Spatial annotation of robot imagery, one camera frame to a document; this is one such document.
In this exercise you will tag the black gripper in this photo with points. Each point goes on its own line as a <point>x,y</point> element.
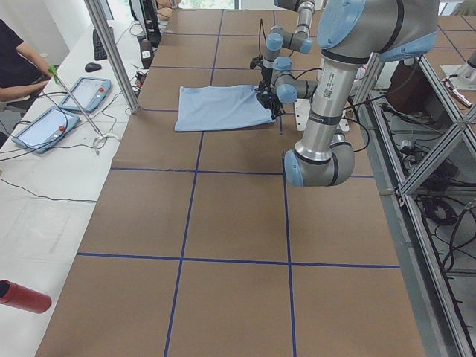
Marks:
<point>265,97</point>
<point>266,75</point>

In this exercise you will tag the light blue t-shirt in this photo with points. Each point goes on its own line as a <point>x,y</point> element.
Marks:
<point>216,108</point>

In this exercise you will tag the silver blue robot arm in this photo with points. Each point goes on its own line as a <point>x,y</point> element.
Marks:
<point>300,40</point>
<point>348,33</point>

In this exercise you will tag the black labelled box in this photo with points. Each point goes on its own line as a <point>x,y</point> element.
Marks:
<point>147,53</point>

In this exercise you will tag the brown box behind rack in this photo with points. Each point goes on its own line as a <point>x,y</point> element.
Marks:
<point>410,92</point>

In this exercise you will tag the black desktop monitor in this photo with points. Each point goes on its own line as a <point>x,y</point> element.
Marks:
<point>145,12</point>

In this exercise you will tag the black keyboard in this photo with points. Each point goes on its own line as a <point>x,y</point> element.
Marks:
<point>99,50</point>

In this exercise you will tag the black computer mouse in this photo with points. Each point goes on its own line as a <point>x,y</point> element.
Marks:
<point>92,67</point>

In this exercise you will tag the upper teach pendant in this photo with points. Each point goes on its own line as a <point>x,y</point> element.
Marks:
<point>90,92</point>

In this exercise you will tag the teach pendant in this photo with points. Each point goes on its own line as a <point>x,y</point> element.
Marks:
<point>90,92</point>
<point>44,132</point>

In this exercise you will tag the lower teach pendant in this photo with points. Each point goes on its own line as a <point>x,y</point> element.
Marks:
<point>44,132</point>

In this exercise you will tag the seated person black shirt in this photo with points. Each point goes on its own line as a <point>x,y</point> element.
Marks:
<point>24,72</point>

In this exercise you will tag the red cylinder bottle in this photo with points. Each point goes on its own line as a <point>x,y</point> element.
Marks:
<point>20,297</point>

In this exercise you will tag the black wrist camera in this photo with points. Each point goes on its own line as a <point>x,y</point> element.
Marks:
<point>256,61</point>

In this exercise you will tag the aluminium frame rack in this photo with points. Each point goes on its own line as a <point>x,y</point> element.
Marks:
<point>426,173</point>

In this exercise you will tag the aluminium frame post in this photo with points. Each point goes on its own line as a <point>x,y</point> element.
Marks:
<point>100,23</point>

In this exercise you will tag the metal rod green handle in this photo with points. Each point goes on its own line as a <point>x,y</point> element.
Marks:
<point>70,103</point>

